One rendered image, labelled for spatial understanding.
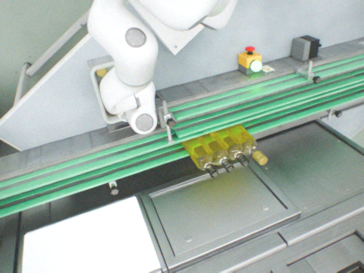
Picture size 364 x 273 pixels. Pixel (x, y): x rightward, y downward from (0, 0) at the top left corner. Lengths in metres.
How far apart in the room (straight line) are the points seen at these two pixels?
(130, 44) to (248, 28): 0.81
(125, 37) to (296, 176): 0.90
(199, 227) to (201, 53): 0.66
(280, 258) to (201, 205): 0.31
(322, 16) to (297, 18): 0.14
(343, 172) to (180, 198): 0.65
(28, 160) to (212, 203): 0.67
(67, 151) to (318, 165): 0.98
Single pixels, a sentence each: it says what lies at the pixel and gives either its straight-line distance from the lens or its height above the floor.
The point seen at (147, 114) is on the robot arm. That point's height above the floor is 1.11.
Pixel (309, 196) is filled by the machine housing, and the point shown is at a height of 1.25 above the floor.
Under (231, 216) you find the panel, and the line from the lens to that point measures 1.02.
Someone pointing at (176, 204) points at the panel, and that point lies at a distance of 1.07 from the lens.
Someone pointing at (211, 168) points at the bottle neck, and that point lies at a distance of 0.98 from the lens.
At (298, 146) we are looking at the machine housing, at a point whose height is 1.00.
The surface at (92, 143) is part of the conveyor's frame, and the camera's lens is 1.13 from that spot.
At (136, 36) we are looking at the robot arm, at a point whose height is 1.28.
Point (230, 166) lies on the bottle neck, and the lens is 0.99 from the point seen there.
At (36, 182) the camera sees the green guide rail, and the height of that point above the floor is 0.95.
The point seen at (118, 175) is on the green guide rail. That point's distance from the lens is 1.09.
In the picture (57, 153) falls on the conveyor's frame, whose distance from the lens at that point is 1.14.
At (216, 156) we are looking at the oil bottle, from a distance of 1.02.
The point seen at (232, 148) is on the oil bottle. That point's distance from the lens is 1.04.
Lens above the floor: 1.79
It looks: 51 degrees down
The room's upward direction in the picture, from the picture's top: 145 degrees clockwise
